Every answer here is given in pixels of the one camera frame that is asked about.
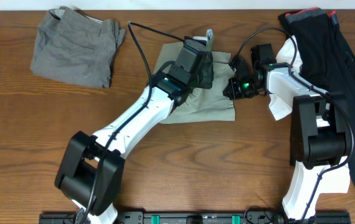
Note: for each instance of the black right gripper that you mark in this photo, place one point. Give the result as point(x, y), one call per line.
point(235, 94)

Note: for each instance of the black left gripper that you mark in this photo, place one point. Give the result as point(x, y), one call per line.
point(208, 72)

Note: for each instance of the olive green shorts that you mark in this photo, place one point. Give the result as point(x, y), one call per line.
point(208, 99)

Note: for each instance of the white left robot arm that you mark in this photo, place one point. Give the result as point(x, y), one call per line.
point(91, 170)

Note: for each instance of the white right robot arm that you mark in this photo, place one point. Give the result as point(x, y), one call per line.
point(300, 206)

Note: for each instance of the black garment with red trim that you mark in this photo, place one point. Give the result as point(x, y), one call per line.
point(328, 61)

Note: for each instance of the grey folded shorts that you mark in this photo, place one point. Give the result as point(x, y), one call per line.
point(73, 48)

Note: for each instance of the white printed t-shirt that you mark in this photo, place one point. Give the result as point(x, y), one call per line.
point(321, 136)

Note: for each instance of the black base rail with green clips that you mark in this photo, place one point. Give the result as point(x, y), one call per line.
point(251, 216)

